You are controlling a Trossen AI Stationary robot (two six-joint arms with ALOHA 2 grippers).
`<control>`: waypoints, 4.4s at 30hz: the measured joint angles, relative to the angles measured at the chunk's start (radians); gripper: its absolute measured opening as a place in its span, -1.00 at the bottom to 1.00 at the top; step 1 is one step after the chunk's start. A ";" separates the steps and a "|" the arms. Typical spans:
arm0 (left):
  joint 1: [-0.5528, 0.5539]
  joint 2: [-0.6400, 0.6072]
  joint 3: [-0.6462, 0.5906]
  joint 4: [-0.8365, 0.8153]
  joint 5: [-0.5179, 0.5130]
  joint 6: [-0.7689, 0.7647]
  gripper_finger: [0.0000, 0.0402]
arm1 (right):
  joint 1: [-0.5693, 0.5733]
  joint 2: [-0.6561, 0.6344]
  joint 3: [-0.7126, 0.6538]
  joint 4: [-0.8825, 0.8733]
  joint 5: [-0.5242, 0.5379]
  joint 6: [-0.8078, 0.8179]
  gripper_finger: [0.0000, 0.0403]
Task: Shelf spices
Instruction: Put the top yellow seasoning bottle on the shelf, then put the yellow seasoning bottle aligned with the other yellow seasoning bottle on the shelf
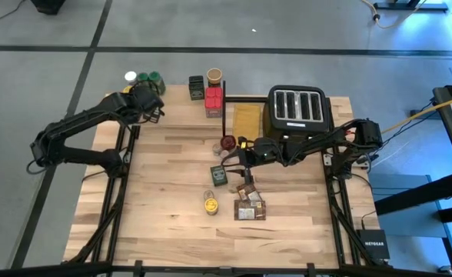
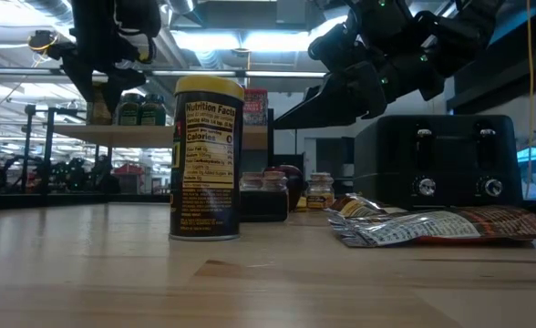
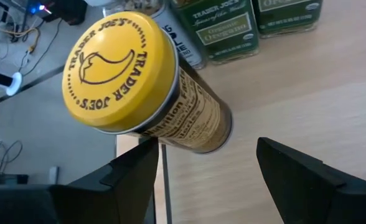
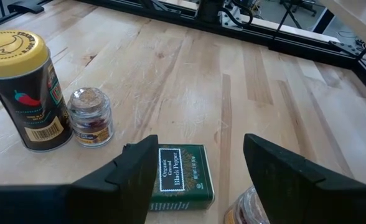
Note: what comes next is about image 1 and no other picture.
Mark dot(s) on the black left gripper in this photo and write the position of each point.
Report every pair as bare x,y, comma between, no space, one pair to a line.
149,102

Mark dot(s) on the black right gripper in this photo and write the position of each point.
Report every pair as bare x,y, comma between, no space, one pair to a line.
260,152

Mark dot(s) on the green-lid oregano spice jar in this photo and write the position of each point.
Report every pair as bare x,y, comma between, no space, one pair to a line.
157,81

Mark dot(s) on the yellow-lid dark spice jar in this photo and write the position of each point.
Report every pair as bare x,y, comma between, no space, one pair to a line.
128,89
211,206

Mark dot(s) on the green-lid herb spice jar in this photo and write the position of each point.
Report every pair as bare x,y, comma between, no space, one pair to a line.
143,76

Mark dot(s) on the white-lid spice jar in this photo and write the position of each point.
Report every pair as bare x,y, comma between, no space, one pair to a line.
130,77

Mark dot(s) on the red boxes stack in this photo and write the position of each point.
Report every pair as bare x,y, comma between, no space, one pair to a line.
213,91
213,104

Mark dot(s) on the tan-lid spice jar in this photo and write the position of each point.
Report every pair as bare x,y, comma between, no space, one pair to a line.
214,76

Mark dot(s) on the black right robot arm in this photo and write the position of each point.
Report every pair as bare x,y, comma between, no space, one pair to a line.
326,142

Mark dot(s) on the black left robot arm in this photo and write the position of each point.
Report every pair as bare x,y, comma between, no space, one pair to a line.
95,113

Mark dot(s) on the small brown foil packet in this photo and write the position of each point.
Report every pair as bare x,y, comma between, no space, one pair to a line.
251,192

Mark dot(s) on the dark red round object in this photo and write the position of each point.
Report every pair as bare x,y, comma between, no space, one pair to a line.
228,142

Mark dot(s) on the yellow cloth mat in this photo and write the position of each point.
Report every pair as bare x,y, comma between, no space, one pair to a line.
246,125

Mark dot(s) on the grey-lid spice jar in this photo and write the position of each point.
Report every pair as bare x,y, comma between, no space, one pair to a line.
208,194

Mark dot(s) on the black four-slot toaster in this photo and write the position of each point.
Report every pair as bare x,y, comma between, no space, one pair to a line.
297,111

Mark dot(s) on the black floor object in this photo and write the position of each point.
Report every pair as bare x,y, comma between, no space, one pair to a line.
47,5

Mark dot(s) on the black Netgear router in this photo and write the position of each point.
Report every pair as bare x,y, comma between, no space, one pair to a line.
374,244

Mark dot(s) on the black stand base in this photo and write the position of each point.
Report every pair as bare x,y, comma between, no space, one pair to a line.
410,5

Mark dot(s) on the wooden shelf with black frame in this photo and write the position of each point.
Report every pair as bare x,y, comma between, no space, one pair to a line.
180,111

